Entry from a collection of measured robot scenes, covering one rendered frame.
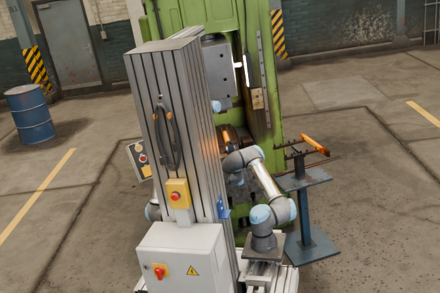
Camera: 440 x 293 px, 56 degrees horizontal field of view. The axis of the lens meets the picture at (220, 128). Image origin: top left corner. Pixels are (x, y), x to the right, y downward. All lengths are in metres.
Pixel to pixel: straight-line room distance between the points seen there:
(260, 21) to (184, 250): 1.93
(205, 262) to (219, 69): 1.64
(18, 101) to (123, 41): 2.94
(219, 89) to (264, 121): 0.53
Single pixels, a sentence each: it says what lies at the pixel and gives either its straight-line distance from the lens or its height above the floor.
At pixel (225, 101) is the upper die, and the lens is 3.11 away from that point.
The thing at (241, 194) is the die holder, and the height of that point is 0.55.
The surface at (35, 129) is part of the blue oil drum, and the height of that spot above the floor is 0.25.
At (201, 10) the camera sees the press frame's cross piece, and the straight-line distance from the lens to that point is 3.11.
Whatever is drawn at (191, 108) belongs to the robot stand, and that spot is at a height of 1.78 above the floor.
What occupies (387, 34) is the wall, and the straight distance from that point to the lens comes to 9.67.
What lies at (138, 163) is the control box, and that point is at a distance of 3.02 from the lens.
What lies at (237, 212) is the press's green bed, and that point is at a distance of 3.47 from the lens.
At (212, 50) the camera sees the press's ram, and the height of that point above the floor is 1.73.
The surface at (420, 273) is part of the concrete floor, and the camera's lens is 3.51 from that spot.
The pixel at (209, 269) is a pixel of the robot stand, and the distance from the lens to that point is 1.80.
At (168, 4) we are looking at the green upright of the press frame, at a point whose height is 2.09.
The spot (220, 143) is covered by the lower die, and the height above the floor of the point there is 0.99.
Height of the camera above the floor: 2.31
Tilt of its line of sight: 22 degrees down
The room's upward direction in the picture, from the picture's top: 9 degrees counter-clockwise
